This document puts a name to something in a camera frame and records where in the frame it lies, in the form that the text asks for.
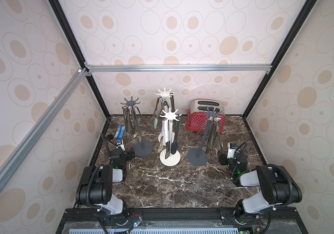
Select small steel tongs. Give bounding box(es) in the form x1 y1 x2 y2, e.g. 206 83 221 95
158 119 172 162

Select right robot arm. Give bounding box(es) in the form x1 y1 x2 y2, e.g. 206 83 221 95
218 152 303 218

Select horizontal aluminium bar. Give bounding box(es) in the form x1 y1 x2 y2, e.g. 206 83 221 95
79 64 272 74

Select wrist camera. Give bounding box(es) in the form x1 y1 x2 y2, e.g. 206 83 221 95
227 143 237 159
116 138 125 151

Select diagonal aluminium bar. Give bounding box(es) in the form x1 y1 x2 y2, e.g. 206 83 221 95
0 68 88 193

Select serrated steel tongs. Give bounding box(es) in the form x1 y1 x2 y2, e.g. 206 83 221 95
187 115 211 142

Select dark grey rack back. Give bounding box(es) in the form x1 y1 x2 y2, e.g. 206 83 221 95
187 107 218 166

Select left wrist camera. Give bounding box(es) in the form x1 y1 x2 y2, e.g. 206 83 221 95
116 138 125 151

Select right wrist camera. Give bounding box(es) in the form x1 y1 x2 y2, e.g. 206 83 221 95
227 143 237 159

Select green tongs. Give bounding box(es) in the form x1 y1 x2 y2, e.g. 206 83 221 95
153 97 170 129

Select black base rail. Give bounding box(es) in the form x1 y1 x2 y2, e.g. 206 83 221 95
56 207 307 234

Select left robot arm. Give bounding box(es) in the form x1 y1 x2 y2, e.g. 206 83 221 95
75 134 135 215

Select dark grey utensil rack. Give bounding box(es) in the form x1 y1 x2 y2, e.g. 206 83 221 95
121 97 153 158

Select blue small package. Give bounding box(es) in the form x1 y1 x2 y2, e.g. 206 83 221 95
115 125 126 140

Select thin steel tongs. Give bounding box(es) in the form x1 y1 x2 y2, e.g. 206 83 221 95
129 107 141 141

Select red white toaster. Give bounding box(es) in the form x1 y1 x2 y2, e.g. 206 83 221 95
186 99 226 133

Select white utensil rack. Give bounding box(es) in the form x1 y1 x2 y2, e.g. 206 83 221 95
158 108 181 167
153 88 175 148

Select black tongs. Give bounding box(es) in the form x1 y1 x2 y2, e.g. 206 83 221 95
171 115 181 155

